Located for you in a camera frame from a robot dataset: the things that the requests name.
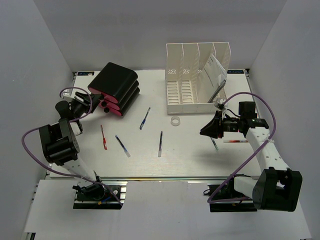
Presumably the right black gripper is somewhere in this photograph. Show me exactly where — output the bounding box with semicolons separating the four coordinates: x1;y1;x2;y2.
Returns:
200;110;243;139

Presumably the dark blue pen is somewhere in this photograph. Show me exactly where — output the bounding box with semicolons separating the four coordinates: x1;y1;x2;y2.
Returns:
158;131;163;158

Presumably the red white marker pen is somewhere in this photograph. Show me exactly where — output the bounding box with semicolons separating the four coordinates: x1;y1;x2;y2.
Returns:
223;139;248;144

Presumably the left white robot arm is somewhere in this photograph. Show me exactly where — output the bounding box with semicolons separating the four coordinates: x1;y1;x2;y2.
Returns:
39;92;103;182

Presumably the black pink drawer organizer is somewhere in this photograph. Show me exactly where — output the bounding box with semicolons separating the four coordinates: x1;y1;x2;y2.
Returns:
87;62;140;117

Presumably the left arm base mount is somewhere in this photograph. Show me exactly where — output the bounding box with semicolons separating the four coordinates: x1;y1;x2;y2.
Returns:
72;184;122;210

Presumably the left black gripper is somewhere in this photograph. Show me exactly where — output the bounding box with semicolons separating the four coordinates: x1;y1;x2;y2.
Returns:
72;91;102;120

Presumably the clear tape roll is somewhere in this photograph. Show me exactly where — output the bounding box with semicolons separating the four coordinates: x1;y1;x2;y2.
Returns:
170;116;181;127

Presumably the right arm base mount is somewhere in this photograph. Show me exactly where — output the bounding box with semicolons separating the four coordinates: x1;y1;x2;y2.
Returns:
202;183;258;214

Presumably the purple cable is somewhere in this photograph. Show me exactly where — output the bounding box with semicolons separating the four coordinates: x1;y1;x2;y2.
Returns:
20;86;124;208
207;92;278;204

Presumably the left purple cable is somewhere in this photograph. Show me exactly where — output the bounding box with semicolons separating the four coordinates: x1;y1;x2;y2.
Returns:
20;86;124;208

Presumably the red gel pen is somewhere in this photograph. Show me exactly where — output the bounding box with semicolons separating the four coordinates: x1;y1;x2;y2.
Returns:
100;124;108;150

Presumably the white instruction booklet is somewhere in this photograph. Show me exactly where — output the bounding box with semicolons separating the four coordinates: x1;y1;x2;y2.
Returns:
201;53;227;103

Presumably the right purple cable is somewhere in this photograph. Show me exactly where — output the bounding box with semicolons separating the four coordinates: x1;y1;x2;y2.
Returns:
207;92;278;204

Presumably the blue gel pen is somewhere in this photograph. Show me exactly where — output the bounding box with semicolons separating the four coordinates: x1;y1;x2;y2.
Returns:
139;107;151;130

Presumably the green pen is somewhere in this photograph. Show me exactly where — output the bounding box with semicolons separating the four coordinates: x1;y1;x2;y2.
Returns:
210;137;219;151

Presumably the white file rack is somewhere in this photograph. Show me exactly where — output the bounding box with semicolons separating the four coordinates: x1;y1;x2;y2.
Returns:
165;42;231;115

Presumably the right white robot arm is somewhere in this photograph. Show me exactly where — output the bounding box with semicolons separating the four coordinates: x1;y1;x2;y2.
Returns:
200;101;303;212

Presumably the blue clear-cap pen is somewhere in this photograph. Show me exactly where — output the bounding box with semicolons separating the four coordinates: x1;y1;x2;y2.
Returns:
115;135;131;158

